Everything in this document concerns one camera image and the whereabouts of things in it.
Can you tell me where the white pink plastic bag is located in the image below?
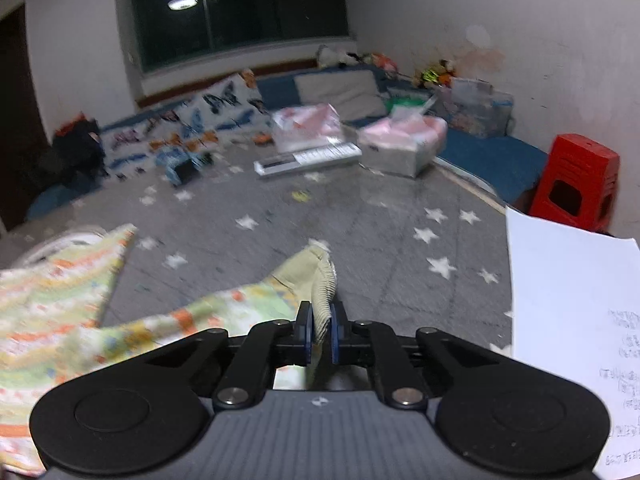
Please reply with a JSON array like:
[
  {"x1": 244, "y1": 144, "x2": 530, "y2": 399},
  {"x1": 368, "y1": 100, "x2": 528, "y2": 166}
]
[{"x1": 271, "y1": 103, "x2": 345, "y2": 153}]

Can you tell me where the small orange toy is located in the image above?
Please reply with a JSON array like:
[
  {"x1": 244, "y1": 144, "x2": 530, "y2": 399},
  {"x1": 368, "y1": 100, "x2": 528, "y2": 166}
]
[{"x1": 253, "y1": 133, "x2": 273, "y2": 146}]

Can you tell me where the white paper sheet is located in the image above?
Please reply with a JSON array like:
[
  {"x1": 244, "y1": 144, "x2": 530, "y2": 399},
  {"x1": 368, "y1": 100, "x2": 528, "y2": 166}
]
[{"x1": 506, "y1": 209, "x2": 640, "y2": 479}]

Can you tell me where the colourful patterned baby garment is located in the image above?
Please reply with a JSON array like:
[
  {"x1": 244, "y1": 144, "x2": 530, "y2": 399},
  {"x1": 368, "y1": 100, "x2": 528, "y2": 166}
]
[{"x1": 1, "y1": 224, "x2": 336, "y2": 477}]

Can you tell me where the black white plush toy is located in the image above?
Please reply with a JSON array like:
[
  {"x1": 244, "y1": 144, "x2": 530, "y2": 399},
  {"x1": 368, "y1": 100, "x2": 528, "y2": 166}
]
[{"x1": 316, "y1": 44, "x2": 361, "y2": 70}]

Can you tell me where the red plastic stool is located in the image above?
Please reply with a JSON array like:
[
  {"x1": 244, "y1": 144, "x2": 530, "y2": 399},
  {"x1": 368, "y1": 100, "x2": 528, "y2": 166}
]
[{"x1": 528, "y1": 133, "x2": 620, "y2": 233}]

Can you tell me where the pink tissue pack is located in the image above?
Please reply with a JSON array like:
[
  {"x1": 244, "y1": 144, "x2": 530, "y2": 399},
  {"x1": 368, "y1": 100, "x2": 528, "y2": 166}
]
[{"x1": 357, "y1": 114, "x2": 448, "y2": 178}]

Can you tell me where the grey cushion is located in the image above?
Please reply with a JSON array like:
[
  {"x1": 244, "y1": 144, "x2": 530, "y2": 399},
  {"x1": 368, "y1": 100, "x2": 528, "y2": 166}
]
[{"x1": 294, "y1": 70, "x2": 387, "y2": 122}]

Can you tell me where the black clothes pile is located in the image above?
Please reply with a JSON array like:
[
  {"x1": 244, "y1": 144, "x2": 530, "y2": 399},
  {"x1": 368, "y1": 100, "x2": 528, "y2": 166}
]
[{"x1": 38, "y1": 115, "x2": 105, "y2": 188}]

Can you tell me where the butterfly pattern pillow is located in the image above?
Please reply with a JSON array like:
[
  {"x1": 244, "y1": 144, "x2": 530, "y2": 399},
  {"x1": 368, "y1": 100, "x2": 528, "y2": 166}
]
[{"x1": 101, "y1": 70, "x2": 270, "y2": 180}]

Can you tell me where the white remote control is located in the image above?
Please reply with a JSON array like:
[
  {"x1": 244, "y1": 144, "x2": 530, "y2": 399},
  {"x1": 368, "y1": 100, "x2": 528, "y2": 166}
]
[{"x1": 254, "y1": 142, "x2": 362, "y2": 179}]

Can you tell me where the blue sofa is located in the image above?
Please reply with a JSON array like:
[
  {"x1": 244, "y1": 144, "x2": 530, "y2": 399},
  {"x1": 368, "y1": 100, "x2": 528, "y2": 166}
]
[{"x1": 26, "y1": 65, "x2": 548, "y2": 220}]

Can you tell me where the round induction cooker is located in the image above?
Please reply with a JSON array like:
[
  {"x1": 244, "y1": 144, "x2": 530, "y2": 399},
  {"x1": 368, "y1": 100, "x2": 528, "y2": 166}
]
[{"x1": 11, "y1": 226, "x2": 106, "y2": 269}]

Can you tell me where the dark window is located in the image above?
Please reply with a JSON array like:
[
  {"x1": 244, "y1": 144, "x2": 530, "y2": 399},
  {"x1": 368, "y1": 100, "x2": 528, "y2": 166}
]
[{"x1": 132, "y1": 0, "x2": 348, "y2": 70}]

